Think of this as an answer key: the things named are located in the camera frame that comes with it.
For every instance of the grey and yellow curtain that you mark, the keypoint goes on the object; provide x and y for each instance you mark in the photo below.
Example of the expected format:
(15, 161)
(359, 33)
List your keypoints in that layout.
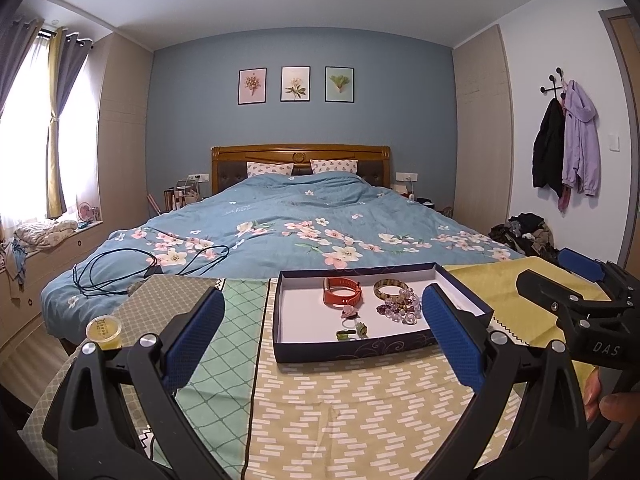
(17, 60)
(65, 110)

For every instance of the wooden headboard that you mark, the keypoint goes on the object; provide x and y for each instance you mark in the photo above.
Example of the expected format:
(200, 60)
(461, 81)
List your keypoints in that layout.
(300, 152)

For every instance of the pink framed flower picture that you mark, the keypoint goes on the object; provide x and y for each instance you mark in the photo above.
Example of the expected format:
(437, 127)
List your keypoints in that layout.
(252, 86)

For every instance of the dark blue box tray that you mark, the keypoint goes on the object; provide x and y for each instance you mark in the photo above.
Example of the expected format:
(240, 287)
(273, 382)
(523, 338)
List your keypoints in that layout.
(310, 310)

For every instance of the white wall socket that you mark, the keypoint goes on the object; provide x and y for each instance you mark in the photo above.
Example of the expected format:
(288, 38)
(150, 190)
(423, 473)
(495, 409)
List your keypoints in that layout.
(407, 176)
(198, 177)

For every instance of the yellow jelly cup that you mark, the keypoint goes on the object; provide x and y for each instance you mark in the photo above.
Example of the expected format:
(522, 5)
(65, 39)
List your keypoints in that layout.
(104, 332)

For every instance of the black jacket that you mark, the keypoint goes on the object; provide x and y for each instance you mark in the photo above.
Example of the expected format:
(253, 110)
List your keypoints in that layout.
(547, 150)

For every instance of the yellow green patchwork cloth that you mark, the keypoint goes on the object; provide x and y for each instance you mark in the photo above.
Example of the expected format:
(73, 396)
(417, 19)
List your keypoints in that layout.
(320, 410)

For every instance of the blue floral duvet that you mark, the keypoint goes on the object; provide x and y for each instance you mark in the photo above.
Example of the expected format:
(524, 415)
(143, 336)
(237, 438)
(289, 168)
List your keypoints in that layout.
(300, 200)

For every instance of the white framed flower picture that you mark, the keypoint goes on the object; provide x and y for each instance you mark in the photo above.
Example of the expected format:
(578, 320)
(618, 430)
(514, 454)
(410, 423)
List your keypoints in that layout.
(295, 84)

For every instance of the person's right hand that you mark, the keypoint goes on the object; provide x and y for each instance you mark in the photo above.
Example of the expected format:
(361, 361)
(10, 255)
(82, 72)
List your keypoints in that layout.
(622, 407)

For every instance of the purple jacket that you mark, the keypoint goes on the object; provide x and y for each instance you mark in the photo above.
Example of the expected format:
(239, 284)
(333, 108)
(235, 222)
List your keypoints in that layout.
(580, 145)

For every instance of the wooden door with grey frame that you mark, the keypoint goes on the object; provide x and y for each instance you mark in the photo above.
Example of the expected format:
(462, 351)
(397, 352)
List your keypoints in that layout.
(627, 85)

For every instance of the small pink fan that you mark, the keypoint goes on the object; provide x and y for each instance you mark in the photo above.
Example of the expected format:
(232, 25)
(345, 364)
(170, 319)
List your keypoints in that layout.
(89, 212)

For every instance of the group of cosmetic bottles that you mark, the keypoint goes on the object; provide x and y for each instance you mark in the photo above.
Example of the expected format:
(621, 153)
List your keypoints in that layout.
(182, 195)

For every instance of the gold bangle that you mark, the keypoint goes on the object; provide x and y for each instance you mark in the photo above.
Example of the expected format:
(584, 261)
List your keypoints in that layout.
(378, 292)

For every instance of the orange smartwatch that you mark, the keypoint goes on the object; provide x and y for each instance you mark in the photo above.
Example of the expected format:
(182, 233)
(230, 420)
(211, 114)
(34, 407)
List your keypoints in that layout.
(332, 300)

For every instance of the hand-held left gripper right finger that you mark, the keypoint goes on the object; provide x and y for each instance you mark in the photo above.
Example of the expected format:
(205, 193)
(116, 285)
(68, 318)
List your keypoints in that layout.
(450, 337)

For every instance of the pile of dark clothes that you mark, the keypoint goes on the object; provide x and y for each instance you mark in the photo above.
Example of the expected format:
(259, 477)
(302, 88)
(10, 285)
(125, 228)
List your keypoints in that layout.
(525, 237)

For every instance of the white light switch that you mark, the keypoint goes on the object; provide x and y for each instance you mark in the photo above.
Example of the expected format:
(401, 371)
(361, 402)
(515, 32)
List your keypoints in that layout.
(614, 141)

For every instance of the pile of light bedding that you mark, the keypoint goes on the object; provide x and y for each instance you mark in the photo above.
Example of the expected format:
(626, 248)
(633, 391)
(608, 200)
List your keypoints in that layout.
(45, 234)

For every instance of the beige wardrobe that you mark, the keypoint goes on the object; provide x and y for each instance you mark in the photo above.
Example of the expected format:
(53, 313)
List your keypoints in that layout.
(127, 125)
(482, 125)

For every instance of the white dotted pillow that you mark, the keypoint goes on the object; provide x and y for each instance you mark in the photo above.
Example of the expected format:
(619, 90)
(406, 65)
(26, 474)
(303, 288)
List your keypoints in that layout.
(334, 166)
(270, 169)

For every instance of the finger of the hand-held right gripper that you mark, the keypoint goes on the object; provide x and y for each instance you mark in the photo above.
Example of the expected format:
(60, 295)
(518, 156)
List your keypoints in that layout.
(580, 262)
(545, 287)

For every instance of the pink hair clip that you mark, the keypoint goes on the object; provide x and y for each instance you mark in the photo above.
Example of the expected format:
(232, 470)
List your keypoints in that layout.
(351, 311)

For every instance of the black wall coat rack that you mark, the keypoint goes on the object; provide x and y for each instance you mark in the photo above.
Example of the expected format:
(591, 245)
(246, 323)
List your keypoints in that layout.
(552, 82)

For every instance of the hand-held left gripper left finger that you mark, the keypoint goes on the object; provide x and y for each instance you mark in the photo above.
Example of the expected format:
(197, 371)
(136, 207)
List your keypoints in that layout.
(197, 340)

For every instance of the green framed leaf picture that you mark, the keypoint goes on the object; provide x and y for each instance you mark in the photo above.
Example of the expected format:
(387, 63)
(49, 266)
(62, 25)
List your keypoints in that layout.
(339, 84)

